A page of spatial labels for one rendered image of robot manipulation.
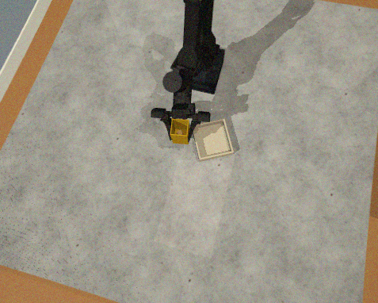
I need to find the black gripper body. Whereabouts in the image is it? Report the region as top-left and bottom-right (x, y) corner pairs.
(151, 93), (211, 122)

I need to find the tan shallow tray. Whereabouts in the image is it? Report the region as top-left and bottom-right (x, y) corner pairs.
(193, 119), (234, 162)

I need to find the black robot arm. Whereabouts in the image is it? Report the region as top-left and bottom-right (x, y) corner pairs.
(162, 0), (220, 120)

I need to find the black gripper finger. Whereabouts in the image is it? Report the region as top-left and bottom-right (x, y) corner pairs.
(188, 121), (200, 142)
(160, 118), (172, 140)

